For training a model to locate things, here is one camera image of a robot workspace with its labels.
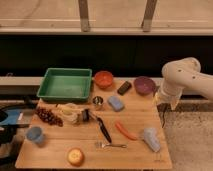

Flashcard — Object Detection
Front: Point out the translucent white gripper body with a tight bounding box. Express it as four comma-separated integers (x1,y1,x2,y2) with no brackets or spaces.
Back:
154,88,181,110

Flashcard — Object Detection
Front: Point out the black handled brush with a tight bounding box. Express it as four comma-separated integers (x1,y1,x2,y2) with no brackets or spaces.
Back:
81,109,112,143

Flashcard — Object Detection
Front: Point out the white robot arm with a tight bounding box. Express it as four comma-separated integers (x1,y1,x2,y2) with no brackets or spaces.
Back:
155,57,213,110

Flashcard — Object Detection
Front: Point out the green plastic tray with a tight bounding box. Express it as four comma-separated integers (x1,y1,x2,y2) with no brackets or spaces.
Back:
37,68,92,102

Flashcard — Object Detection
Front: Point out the purple bowl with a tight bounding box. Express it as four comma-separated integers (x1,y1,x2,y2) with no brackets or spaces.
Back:
134,76,156,95

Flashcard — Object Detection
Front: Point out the black rectangular block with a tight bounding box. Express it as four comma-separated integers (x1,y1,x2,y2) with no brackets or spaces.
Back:
117,81,132,95

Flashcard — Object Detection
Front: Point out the light blue cup lying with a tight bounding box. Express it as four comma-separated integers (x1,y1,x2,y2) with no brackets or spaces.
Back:
143,127,161,152

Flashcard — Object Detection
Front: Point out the blue sponge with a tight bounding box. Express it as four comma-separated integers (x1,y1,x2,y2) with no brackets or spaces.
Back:
108,96,124,112

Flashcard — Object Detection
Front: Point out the wooden board table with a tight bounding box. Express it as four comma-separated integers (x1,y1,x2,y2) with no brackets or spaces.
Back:
14,77,173,170

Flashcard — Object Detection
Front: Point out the orange bowl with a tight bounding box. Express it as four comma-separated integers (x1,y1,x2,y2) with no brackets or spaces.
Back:
94,71,113,89

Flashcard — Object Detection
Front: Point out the small metal cup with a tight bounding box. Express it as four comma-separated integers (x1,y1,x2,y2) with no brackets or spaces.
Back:
92,96,104,110

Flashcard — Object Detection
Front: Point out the metal fork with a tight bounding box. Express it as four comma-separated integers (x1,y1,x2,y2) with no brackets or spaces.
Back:
94,142,127,148

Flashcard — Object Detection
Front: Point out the cream toy banana bunch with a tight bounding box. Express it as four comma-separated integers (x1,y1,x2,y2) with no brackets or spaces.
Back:
56,103,83,124

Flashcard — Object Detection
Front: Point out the yellow apple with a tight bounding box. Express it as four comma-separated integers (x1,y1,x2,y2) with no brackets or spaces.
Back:
67,148,84,166

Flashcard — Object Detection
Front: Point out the bunch of dark grapes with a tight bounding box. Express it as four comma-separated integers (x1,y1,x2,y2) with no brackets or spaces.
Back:
36,107,63,127

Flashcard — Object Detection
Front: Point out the blue plastic cup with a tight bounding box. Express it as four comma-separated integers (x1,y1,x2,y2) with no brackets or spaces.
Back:
26,126,44,144

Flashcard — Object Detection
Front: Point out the blue black equipment left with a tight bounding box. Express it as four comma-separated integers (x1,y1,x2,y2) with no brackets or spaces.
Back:
0,104,36,146

